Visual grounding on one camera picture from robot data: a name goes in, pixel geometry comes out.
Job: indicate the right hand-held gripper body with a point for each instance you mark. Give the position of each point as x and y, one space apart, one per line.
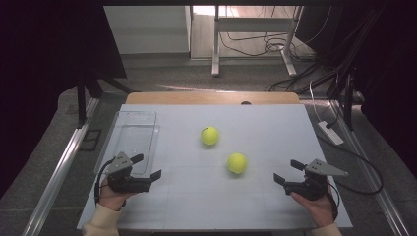
309 190

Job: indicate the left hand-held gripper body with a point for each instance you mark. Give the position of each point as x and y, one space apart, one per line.
126 183

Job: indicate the clear plastic container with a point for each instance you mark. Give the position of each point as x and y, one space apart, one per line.
136 137

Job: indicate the yellow tennis ball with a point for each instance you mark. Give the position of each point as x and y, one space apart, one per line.
209 135
237 163

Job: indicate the person's left hand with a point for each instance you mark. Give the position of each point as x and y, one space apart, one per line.
111 199

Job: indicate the person's right hand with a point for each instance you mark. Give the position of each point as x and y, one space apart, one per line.
319 211

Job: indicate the white table board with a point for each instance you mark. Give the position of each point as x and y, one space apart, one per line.
268 131

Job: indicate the white power strip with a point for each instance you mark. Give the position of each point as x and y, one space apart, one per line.
330 132

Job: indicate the black floor plate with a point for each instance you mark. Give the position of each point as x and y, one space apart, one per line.
90 140

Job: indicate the black metal stand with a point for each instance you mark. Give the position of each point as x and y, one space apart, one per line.
81 101
348 98

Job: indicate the dark table grommet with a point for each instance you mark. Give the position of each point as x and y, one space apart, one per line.
246 103

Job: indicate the wooden table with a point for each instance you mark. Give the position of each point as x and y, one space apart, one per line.
196 97

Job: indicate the dark curtain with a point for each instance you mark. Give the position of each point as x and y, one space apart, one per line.
39 82
393 82

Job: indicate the white cabinet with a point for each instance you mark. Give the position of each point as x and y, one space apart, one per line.
147 29

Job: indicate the aluminium floor rail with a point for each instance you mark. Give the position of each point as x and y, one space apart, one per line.
59 177
373 178

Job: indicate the white desk frame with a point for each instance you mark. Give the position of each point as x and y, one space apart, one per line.
252 24

